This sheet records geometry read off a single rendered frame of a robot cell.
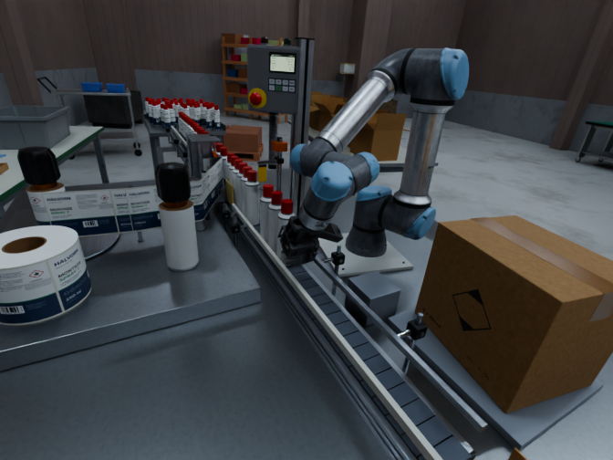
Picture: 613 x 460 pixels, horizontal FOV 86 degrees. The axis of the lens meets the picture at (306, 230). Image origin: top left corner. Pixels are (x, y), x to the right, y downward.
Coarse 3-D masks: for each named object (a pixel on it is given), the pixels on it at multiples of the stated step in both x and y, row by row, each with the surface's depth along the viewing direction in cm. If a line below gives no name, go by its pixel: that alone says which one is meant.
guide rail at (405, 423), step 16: (256, 240) 109; (272, 256) 98; (288, 272) 90; (320, 320) 75; (336, 336) 70; (352, 352) 66; (368, 368) 62; (384, 400) 57; (400, 416) 54; (416, 432) 52; (432, 448) 50
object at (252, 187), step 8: (248, 176) 114; (256, 176) 116; (248, 184) 115; (256, 184) 115; (248, 192) 116; (256, 192) 116; (248, 200) 117; (256, 200) 118; (248, 208) 119; (256, 208) 119; (248, 216) 120; (256, 216) 121; (256, 224) 122
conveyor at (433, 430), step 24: (312, 288) 90; (312, 312) 81; (336, 312) 81; (360, 336) 75; (384, 360) 69; (384, 384) 63; (384, 408) 59; (408, 408) 59; (432, 432) 56; (456, 456) 52
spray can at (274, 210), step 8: (272, 192) 97; (280, 192) 97; (272, 200) 97; (280, 200) 97; (272, 208) 97; (280, 208) 97; (272, 216) 98; (272, 224) 99; (272, 232) 100; (272, 240) 102; (272, 248) 103
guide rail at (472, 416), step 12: (324, 264) 86; (336, 276) 81; (348, 288) 77; (360, 300) 73; (372, 312) 70; (384, 324) 67; (396, 336) 64; (408, 348) 61; (420, 360) 59; (432, 372) 57; (444, 384) 54; (456, 396) 53; (456, 408) 52; (468, 408) 51; (468, 420) 50; (480, 420) 49; (480, 432) 49
